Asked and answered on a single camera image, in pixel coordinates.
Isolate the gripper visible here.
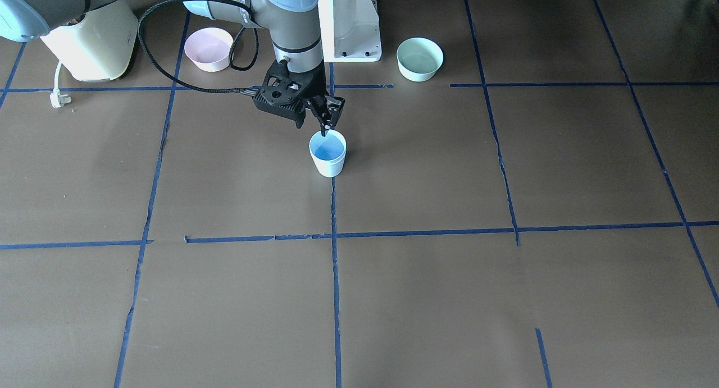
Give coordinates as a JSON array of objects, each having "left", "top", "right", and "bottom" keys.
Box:
[{"left": 298, "top": 62, "right": 345, "bottom": 137}]

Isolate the light blue cup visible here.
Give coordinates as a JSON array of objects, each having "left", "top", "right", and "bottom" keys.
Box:
[{"left": 308, "top": 129, "right": 347, "bottom": 178}]

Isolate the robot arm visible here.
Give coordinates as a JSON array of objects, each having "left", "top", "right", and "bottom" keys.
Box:
[{"left": 1, "top": 0, "right": 344, "bottom": 134}]

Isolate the white mounting pillar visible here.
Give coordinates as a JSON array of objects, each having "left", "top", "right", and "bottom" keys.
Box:
[{"left": 317, "top": 0, "right": 383, "bottom": 63}]

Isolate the green bowl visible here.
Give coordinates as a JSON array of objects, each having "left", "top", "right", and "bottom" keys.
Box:
[{"left": 396, "top": 37, "right": 444, "bottom": 83}]

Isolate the pink bowl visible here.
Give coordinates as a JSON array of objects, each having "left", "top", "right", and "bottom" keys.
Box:
[{"left": 183, "top": 27, "right": 233, "bottom": 72}]

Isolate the cream toaster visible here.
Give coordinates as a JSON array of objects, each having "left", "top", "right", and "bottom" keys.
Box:
[{"left": 40, "top": 1, "right": 138, "bottom": 83}]

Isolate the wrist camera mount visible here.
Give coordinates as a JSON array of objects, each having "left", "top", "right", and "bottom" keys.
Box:
[{"left": 251, "top": 60, "right": 307, "bottom": 129}]

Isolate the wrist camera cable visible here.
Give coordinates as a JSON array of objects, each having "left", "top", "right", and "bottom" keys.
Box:
[{"left": 138, "top": 0, "right": 260, "bottom": 94}]

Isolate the white toaster power cord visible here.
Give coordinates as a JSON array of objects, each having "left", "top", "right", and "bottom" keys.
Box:
[{"left": 49, "top": 61, "right": 72, "bottom": 109}]

